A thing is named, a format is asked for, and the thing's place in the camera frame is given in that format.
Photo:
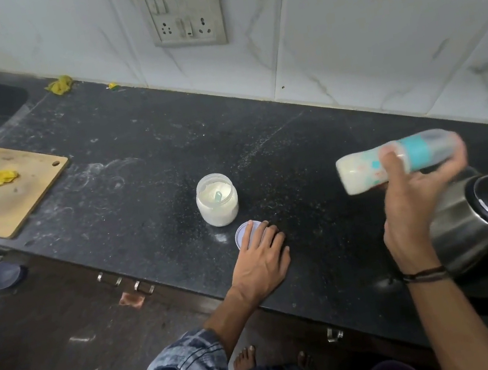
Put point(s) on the person's right hand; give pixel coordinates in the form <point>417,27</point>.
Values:
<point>410,220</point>

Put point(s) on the person's left hand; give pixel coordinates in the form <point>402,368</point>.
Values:
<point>262,265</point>

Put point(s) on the lavender round jar lid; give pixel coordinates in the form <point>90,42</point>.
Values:
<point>240,238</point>

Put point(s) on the glass jar of white powder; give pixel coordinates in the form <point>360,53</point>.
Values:
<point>219,214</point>

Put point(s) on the clear baby bottle teal print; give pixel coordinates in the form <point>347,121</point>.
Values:
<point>358,172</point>

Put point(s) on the teal baby bottle cap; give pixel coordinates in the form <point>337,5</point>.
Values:
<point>424,147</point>

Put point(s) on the teal measuring scoop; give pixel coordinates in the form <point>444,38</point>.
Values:
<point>218,196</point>

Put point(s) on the person's right forearm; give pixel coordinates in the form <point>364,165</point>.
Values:
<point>459,328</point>

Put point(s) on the person's left forearm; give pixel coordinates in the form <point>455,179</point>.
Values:
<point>234,324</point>

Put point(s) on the person's left foot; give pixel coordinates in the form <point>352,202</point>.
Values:
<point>244,360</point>

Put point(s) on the person's foot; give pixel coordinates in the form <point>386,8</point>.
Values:
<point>244,360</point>
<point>305,361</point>

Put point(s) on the person's right foot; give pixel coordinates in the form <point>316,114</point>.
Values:
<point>305,361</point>

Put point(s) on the black wrist bands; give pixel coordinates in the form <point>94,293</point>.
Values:
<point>424,275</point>

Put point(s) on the small yellow green scrap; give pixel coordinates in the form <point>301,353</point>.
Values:
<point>112,86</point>

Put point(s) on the clear blue round lid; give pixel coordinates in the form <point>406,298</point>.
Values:
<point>5,275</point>

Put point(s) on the wooden cutting board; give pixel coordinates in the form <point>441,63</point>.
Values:
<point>5,204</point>

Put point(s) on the crumpled yellow cloth scrap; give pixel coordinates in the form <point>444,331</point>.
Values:
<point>59,85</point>

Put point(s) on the yellow peel scrap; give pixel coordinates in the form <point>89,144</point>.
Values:
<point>4,177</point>

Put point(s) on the grey wall switch socket plate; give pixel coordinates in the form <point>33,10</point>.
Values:
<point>182,11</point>

